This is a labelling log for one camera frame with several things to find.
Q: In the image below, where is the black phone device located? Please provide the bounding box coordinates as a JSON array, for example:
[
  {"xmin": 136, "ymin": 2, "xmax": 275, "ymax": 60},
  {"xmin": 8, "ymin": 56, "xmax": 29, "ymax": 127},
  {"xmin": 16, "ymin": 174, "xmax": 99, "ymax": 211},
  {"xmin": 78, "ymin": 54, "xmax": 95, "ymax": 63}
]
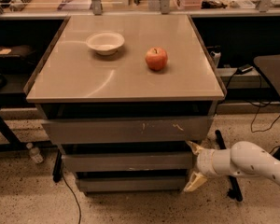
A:
[{"xmin": 236, "ymin": 64, "xmax": 253, "ymax": 75}]

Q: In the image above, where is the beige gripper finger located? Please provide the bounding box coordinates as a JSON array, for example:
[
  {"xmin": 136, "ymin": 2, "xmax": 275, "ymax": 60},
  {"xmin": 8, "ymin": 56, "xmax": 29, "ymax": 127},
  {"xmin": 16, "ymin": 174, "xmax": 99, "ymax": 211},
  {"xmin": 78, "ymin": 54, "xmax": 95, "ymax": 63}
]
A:
[
  {"xmin": 187, "ymin": 141, "xmax": 203, "ymax": 155},
  {"xmin": 184, "ymin": 172, "xmax": 207, "ymax": 192}
]

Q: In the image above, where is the red apple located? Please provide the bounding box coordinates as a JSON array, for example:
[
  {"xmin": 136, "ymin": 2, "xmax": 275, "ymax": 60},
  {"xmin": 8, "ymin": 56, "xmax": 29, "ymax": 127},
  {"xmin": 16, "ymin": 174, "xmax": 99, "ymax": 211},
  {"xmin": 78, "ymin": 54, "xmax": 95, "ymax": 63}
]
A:
[{"xmin": 145, "ymin": 47, "xmax": 168, "ymax": 71}]

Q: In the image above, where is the grey drawer cabinet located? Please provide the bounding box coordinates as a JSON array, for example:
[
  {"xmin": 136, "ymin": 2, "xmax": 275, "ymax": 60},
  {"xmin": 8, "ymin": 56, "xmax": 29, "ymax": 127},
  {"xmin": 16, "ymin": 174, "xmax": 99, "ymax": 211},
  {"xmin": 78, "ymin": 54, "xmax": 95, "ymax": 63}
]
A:
[{"xmin": 25, "ymin": 15, "xmax": 226, "ymax": 182}]

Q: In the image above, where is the clear plastic bottle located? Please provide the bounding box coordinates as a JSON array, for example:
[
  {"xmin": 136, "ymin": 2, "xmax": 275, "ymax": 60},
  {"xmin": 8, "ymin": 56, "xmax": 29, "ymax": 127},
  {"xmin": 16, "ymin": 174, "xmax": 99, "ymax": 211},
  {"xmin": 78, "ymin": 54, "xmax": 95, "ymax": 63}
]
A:
[{"xmin": 26, "ymin": 143, "xmax": 44, "ymax": 164}]

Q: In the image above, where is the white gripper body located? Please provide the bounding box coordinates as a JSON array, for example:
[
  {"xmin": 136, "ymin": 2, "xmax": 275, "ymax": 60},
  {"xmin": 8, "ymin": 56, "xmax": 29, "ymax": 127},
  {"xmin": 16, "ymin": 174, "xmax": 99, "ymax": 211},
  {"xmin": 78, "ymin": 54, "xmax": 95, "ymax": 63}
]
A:
[{"xmin": 196, "ymin": 149, "xmax": 216, "ymax": 177}]

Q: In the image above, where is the black table leg frame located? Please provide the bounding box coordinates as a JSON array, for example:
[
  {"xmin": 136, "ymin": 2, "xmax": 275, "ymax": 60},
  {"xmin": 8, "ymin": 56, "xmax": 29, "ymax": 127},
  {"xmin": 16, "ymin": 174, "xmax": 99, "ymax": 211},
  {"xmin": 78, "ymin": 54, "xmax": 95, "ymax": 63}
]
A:
[{"xmin": 213, "ymin": 130, "xmax": 280, "ymax": 201}]

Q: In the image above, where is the black floor cable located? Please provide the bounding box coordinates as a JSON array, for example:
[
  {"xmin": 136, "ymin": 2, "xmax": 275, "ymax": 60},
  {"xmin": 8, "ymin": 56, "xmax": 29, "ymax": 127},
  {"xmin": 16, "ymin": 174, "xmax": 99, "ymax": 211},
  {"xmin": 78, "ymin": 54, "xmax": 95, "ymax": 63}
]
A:
[{"xmin": 61, "ymin": 168, "xmax": 82, "ymax": 224}]

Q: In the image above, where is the dark round table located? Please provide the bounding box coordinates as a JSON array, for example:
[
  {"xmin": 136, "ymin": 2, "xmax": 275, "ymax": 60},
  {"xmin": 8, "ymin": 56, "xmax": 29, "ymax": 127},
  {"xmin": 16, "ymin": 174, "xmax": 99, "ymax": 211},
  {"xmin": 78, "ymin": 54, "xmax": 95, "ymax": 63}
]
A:
[{"xmin": 254, "ymin": 54, "xmax": 280, "ymax": 99}]

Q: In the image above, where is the grey drawer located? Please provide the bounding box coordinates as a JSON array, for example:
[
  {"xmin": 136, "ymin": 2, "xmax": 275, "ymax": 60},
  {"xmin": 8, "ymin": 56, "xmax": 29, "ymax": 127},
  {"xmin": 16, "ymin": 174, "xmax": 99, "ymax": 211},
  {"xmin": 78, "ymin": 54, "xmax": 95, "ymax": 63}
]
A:
[
  {"xmin": 76, "ymin": 176, "xmax": 186, "ymax": 192},
  {"xmin": 42, "ymin": 116, "xmax": 213, "ymax": 145},
  {"xmin": 62, "ymin": 152, "xmax": 193, "ymax": 172}
]

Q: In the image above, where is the grey bottom drawer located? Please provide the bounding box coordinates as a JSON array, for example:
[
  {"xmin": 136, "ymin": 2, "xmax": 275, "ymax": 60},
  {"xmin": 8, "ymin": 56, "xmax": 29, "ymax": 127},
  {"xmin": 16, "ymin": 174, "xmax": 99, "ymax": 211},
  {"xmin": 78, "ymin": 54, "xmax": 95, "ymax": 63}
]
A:
[{"xmin": 76, "ymin": 176, "xmax": 186, "ymax": 192}]

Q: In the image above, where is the white bowl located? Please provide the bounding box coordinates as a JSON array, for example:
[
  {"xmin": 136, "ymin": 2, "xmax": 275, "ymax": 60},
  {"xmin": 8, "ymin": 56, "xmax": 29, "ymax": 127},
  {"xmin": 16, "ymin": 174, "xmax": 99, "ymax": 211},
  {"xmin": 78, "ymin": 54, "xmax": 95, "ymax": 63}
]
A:
[{"xmin": 86, "ymin": 31, "xmax": 125, "ymax": 56}]

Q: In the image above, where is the grey top drawer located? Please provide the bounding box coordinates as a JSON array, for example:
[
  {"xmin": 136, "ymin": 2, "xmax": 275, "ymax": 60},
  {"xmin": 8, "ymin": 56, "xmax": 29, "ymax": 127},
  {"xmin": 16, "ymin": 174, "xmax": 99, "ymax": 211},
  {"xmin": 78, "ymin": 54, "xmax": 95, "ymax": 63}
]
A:
[{"xmin": 42, "ymin": 116, "xmax": 213, "ymax": 145}]

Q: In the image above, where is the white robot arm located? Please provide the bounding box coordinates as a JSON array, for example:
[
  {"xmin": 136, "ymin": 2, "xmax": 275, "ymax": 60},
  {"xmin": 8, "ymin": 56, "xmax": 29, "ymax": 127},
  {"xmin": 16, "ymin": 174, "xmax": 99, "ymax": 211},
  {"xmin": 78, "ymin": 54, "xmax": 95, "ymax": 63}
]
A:
[{"xmin": 184, "ymin": 141, "xmax": 280, "ymax": 192}]

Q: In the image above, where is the black left table leg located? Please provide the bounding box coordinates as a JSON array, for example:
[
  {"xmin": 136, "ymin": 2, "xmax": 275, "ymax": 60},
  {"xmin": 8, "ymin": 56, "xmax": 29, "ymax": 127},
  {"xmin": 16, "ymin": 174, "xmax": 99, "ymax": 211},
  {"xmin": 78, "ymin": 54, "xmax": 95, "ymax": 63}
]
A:
[{"xmin": 0, "ymin": 107, "xmax": 54, "ymax": 152}]

